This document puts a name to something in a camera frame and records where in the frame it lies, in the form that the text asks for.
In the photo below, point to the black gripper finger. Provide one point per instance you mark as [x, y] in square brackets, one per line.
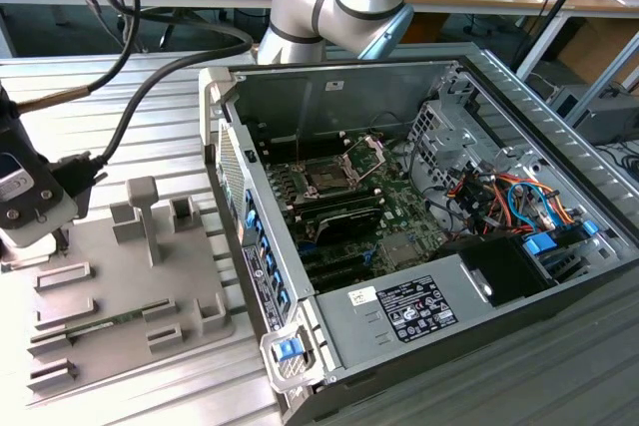
[62, 241]

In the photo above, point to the open grey PC case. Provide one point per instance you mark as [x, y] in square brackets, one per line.
[349, 102]

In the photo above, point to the thin metal locking lever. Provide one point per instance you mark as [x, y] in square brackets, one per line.
[298, 149]

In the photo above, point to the installed black RAM stick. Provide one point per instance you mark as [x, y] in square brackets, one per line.
[332, 196]

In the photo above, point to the silver CPU chip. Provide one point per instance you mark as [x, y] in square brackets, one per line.
[22, 260]

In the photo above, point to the blue case latch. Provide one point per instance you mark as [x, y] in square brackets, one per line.
[288, 350]

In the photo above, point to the CPU socket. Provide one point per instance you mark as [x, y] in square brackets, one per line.
[324, 177]

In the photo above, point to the brown cardboard box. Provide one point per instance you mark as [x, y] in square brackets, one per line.
[589, 47]

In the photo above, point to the green motherboard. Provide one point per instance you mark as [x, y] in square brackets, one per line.
[409, 206]

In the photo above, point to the grey power supply unit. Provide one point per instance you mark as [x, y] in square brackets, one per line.
[349, 336]

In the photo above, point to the black plastic air duct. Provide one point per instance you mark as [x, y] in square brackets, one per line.
[499, 266]

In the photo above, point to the grey plastic parts rack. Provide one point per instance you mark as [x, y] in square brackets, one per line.
[125, 271]

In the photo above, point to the grey computer on floor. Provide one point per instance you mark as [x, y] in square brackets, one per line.
[609, 119]

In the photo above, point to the perforated metal drive cage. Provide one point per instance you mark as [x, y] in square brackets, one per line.
[439, 146]

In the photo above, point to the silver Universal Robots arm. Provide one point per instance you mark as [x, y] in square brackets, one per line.
[309, 2]

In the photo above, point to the green RAM stick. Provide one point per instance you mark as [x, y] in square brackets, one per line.
[115, 320]

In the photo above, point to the blue disk carrier latch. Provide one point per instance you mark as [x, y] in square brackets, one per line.
[539, 245]

